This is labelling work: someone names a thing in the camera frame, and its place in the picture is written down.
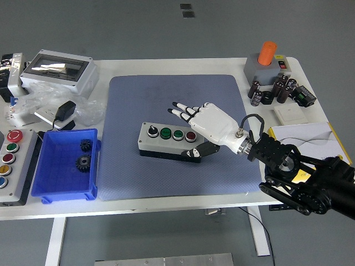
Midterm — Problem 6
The grey four-button control box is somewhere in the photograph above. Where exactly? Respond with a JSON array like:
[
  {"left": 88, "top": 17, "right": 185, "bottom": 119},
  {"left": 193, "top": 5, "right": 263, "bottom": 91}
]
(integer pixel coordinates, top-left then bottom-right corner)
[{"left": 137, "top": 121, "right": 205, "bottom": 163}]

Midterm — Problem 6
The grey five-button control box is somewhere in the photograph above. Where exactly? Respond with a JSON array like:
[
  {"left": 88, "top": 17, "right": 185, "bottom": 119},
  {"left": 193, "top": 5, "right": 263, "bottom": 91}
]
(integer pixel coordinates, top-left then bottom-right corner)
[{"left": 0, "top": 129, "right": 42, "bottom": 207}]

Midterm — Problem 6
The orange cylinder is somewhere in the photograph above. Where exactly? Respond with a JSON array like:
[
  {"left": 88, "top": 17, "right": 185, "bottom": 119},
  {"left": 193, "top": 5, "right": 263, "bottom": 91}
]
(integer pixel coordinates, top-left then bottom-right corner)
[{"left": 257, "top": 41, "right": 278, "bottom": 67}]

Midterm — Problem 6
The white wall switch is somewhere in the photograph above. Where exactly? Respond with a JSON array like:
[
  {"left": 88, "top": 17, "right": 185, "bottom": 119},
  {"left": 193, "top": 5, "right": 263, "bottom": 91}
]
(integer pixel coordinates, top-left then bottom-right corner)
[{"left": 273, "top": 105, "right": 309, "bottom": 125}]

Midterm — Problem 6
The black module with green terminal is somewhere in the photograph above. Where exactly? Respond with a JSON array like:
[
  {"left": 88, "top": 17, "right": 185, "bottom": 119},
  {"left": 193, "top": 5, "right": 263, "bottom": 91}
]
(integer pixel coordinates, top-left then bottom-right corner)
[{"left": 290, "top": 85, "right": 317, "bottom": 108}]

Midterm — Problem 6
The grey switch box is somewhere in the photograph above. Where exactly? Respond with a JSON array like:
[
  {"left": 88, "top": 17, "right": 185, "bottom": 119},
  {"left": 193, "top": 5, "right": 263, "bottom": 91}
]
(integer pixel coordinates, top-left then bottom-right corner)
[{"left": 243, "top": 53, "right": 292, "bottom": 86}]

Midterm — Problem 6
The grey-blue table mat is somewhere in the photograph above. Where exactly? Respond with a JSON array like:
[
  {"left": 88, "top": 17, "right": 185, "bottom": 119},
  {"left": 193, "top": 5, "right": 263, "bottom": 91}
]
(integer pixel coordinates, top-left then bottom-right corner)
[{"left": 98, "top": 74, "right": 263, "bottom": 202}]

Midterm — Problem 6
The yellow and white carton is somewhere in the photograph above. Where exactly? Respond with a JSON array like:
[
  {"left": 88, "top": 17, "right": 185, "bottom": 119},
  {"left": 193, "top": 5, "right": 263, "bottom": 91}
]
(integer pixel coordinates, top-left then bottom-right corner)
[{"left": 267, "top": 121, "right": 353, "bottom": 183}]

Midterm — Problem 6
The white power socket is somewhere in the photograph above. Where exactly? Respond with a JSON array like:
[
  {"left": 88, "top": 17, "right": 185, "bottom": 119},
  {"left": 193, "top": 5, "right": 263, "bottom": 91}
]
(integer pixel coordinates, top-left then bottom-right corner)
[{"left": 34, "top": 107, "right": 76, "bottom": 131}]

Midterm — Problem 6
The clear plastic bag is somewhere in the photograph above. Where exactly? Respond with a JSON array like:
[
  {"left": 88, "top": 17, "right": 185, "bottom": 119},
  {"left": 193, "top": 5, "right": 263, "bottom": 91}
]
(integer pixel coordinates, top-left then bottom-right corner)
[{"left": 12, "top": 81, "right": 108, "bottom": 127}]

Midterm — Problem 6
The white table leg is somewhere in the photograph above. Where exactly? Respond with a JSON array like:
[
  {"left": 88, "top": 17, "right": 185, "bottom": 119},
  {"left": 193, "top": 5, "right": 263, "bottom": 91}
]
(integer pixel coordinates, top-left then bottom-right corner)
[
  {"left": 44, "top": 217, "right": 67, "bottom": 266},
  {"left": 247, "top": 206, "right": 271, "bottom": 257}
]

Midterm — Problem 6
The grey enclosure with clear lid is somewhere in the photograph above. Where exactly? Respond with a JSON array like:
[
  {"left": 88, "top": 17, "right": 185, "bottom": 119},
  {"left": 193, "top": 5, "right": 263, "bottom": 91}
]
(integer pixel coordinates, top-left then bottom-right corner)
[{"left": 19, "top": 49, "right": 100, "bottom": 98}]

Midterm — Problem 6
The black power adapter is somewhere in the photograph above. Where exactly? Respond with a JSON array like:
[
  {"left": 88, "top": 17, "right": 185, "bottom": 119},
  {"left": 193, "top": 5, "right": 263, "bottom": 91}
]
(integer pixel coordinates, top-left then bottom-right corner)
[{"left": 52, "top": 100, "right": 77, "bottom": 122}]

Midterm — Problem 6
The blue plastic bin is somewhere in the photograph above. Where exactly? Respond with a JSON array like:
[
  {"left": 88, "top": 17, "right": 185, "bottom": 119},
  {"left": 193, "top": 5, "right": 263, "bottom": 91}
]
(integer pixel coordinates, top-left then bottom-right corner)
[{"left": 31, "top": 128, "right": 102, "bottom": 205}]

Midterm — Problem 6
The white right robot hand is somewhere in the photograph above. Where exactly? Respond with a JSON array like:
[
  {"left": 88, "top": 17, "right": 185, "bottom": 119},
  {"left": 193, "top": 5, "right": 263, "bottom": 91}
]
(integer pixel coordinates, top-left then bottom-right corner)
[{"left": 168, "top": 102, "right": 242, "bottom": 159}]

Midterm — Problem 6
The thin black cable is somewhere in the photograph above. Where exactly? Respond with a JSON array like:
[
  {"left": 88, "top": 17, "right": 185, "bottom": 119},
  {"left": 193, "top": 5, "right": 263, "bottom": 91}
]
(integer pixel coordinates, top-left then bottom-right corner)
[{"left": 240, "top": 206, "right": 276, "bottom": 266}]

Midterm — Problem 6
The white and black device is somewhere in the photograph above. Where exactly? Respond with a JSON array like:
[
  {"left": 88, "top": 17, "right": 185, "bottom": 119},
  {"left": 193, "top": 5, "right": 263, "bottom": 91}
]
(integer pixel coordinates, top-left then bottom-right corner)
[{"left": 0, "top": 52, "right": 30, "bottom": 103}]

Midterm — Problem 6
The grey metal plate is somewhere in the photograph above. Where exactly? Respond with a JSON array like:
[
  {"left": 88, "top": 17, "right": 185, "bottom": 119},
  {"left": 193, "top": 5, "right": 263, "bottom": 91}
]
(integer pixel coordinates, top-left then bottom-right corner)
[{"left": 94, "top": 252, "right": 235, "bottom": 266}]

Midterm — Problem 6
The black ring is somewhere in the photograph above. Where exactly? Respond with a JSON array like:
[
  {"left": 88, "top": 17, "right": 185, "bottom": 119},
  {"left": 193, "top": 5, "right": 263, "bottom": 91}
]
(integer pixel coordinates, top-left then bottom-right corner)
[{"left": 260, "top": 90, "right": 274, "bottom": 105}]

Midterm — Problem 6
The large black gear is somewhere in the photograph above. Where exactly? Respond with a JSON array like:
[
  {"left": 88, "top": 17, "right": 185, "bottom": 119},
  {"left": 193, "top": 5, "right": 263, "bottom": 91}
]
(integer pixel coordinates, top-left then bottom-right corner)
[{"left": 75, "top": 154, "right": 92, "bottom": 172}]

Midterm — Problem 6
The small black gear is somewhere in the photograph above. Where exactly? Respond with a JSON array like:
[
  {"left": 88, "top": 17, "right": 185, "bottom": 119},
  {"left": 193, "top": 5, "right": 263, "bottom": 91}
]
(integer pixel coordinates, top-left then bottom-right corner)
[{"left": 79, "top": 139, "right": 94, "bottom": 152}]

